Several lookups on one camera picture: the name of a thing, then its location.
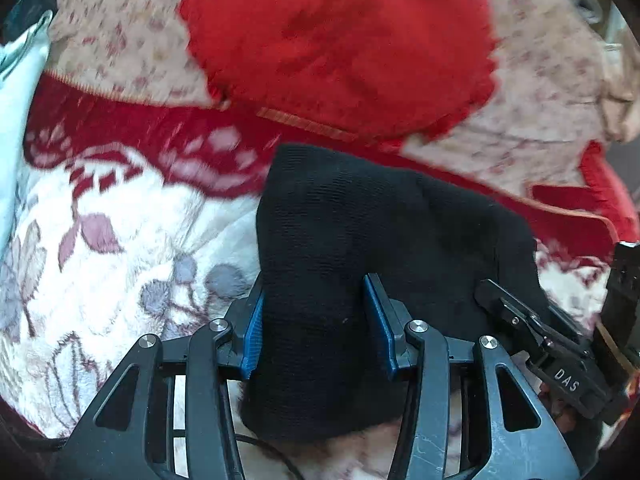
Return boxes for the black cable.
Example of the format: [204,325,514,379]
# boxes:
[234,433,306,480]

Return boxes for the red ruffled pillow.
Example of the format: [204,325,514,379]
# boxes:
[178,0,497,140]
[526,141,639,243]

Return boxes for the black knit pants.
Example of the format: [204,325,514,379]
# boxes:
[241,144,550,443]

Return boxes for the red white floral blanket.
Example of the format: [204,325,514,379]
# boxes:
[1,74,621,438]

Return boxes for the grey white fuzzy garment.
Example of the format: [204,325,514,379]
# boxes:
[0,10,53,252]

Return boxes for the beige floral bed sheet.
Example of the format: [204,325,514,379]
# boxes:
[48,0,613,194]

